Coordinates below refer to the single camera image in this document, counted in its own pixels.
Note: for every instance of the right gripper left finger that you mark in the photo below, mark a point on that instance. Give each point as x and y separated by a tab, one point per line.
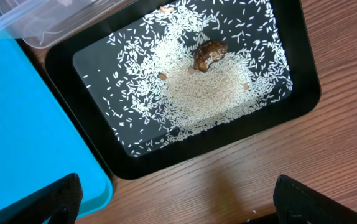
58	202

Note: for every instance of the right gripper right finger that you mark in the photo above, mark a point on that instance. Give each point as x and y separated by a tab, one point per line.
297	203

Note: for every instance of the white rice heap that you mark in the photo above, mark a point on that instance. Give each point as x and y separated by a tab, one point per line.
141	76

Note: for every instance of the brown food scrap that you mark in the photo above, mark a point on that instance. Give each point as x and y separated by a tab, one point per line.
207	53

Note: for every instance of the teal plastic tray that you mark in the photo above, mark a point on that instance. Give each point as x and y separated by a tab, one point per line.
38	142

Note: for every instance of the black tray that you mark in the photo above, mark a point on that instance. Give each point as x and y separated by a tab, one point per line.
72	95

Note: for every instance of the clear plastic bin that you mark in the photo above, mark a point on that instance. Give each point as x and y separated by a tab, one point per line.
42	23

